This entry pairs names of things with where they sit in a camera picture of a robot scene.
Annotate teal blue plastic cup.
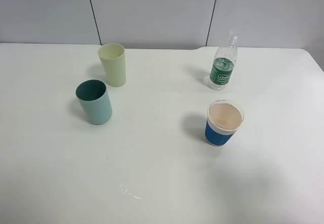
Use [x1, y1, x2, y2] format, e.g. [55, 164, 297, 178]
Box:
[75, 80, 112, 125]

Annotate clear bottle green label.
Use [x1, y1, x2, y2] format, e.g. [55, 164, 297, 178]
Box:
[208, 31, 238, 90]

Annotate blue sleeved paper cup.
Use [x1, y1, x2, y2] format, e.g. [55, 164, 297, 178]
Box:
[205, 99, 244, 146]

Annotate pale yellow plastic cup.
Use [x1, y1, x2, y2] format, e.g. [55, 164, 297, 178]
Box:
[98, 43, 126, 87]

